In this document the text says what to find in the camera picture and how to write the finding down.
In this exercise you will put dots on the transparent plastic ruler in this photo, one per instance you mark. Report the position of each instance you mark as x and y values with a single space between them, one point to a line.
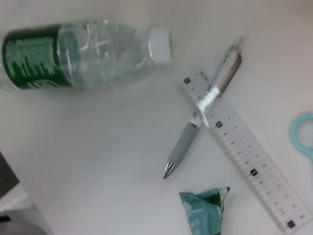
247 156

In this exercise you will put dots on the water bottle green label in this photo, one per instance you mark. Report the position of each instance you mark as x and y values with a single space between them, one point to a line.
73 56

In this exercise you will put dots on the small teal rock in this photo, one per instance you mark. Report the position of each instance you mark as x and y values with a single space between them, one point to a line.
203 210

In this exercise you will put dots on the blue safety scissors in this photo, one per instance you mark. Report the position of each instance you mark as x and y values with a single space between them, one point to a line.
294 137

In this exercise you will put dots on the grey grip ballpoint pen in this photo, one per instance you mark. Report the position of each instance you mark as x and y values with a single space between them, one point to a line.
183 142

